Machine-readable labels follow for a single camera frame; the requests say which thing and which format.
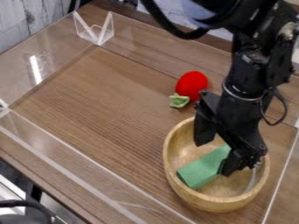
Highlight black metal table bracket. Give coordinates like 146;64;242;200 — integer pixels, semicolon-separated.
23;183;69;224

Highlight green rectangular block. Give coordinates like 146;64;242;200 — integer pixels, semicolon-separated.
176;144;229;190

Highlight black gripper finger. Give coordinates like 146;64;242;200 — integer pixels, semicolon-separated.
218;148;258;177
193;108;216;146

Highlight red plush strawberry toy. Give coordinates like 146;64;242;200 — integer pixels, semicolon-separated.
169;71;208;109

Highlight black cable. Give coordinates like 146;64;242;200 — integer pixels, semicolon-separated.
138;0;220;40

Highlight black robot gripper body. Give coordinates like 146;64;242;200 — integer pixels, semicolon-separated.
192;86;269;165

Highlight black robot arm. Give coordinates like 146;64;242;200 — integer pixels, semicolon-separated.
184;0;299;176

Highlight brown wooden bowl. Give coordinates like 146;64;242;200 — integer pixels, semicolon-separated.
162;117;269;213

